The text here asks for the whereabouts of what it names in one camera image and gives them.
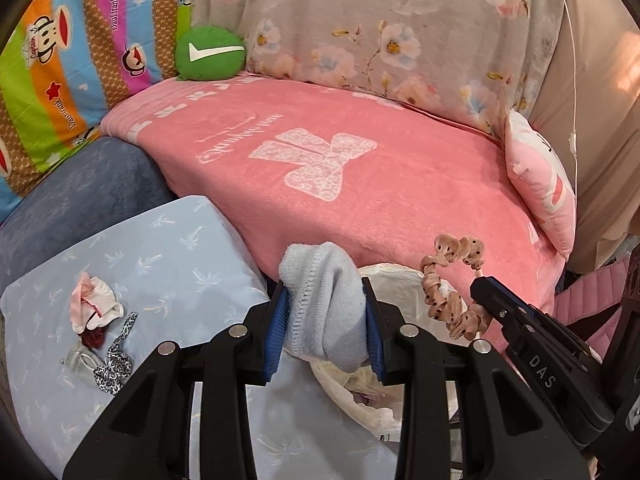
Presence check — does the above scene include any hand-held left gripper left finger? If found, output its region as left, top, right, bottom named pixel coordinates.
left=62, top=285, right=293, bottom=480

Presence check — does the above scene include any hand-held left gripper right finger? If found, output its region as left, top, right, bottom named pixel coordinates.
left=361, top=276, right=591, bottom=480

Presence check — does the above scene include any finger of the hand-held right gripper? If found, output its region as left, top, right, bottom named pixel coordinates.
left=470, top=277, right=615, bottom=448
left=487, top=276, right=613, bottom=403

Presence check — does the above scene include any light grey sock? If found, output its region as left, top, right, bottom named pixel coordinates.
left=277, top=241, right=373, bottom=373

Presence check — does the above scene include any bin with white plastic liner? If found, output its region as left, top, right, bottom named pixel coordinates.
left=309, top=262, right=483, bottom=438

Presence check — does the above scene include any tan spotted scrunchie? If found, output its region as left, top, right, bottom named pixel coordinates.
left=419, top=232, right=488, bottom=343

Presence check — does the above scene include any dark red velvet scrunchie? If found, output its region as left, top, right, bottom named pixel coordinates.
left=81, top=327, right=110, bottom=352

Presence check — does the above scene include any white and pink cloth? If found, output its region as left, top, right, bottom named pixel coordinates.
left=69, top=271, right=125, bottom=335

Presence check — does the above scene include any pink quilted jacket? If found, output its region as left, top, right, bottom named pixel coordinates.
left=562, top=252, right=632, bottom=361

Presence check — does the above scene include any light blue palm print cloth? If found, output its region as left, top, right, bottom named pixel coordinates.
left=0, top=195, right=401, bottom=480

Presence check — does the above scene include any pink blanket with bow print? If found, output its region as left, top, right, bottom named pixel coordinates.
left=100, top=72, right=566, bottom=321

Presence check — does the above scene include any pink white pillow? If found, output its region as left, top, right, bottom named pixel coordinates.
left=505, top=110, right=578, bottom=261

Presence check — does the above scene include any leopard print scrunchie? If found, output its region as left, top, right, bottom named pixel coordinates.
left=92, top=311, right=138, bottom=396

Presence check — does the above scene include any pale grey-green cloth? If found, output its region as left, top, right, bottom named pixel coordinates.
left=60, top=344, right=103, bottom=375

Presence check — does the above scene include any beige curtain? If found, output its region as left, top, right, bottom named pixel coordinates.
left=525, top=0, right=640, bottom=271

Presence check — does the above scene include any blue-grey upholstered seat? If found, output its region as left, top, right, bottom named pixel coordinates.
left=0, top=137, right=176, bottom=291

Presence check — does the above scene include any green round cushion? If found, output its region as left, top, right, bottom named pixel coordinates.
left=175, top=25, right=247, bottom=82

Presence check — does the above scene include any floral grey pillow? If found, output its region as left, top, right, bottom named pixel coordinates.
left=190, top=0, right=566, bottom=138

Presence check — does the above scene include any striped monkey print quilt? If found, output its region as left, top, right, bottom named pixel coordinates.
left=0, top=0, right=193, bottom=216

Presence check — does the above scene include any white cord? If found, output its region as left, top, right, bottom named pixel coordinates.
left=550, top=0, right=583, bottom=196

